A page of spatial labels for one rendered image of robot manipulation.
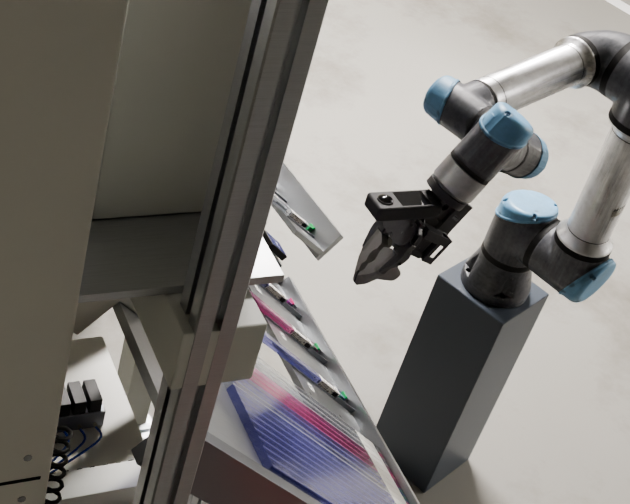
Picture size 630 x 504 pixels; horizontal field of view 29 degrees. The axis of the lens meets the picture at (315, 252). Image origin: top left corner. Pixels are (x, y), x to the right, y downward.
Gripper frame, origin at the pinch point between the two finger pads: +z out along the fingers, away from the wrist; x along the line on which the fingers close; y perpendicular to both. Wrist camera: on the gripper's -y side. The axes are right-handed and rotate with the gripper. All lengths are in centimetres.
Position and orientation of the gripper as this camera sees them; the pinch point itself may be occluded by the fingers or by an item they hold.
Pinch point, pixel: (357, 275)
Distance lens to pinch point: 190.5
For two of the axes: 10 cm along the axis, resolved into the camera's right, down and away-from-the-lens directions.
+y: 6.7, 2.8, 6.9
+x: -3.9, -6.5, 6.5
